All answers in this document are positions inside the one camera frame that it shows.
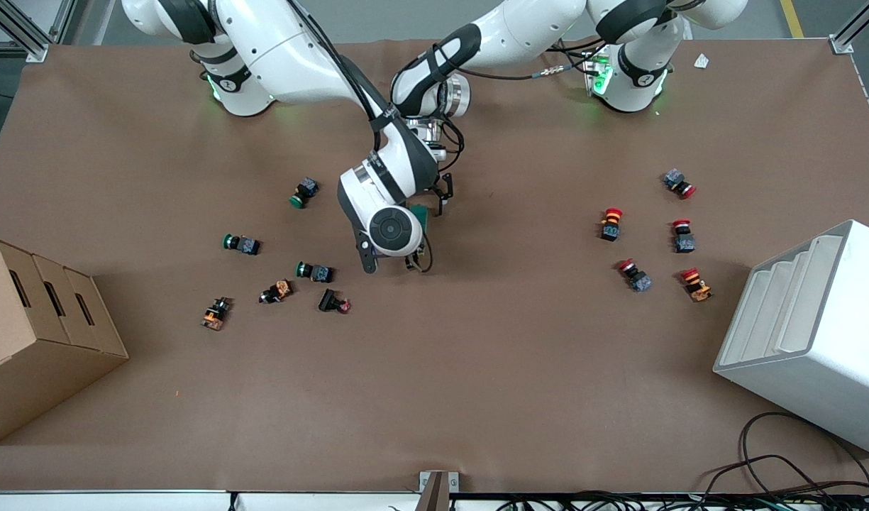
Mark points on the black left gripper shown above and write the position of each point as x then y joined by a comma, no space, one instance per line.
443,186

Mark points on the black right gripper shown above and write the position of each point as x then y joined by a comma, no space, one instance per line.
412,262

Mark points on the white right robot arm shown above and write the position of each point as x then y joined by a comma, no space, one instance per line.
285,50

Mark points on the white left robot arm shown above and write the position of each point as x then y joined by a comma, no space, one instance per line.
533,28

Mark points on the black button orange contact block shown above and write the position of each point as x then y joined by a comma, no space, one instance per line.
216,313
276,292

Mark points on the brown paper table cover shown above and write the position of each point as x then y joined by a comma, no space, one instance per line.
477,369

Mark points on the red button black orange block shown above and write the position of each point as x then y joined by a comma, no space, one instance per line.
611,224

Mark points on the red button grey contact block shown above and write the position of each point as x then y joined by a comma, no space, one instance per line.
635,275
683,238
678,182

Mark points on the red button orange contact block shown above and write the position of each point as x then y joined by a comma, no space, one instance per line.
696,284

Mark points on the small white paper scrap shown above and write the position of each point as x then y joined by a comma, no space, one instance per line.
701,61

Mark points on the brown cardboard box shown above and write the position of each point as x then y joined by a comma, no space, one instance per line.
30,355

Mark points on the white foam tray box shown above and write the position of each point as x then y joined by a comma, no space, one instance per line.
824,355

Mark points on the green push button switch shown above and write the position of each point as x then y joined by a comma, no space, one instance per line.
304,192
313,271
241,244

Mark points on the black switch with pink button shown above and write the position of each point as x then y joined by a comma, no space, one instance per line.
331,301

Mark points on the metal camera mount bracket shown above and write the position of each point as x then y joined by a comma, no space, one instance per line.
438,486

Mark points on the white table edge rail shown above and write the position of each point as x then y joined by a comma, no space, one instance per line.
122,500

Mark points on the aluminium frame profile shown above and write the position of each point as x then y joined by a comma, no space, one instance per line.
23,32
856,28

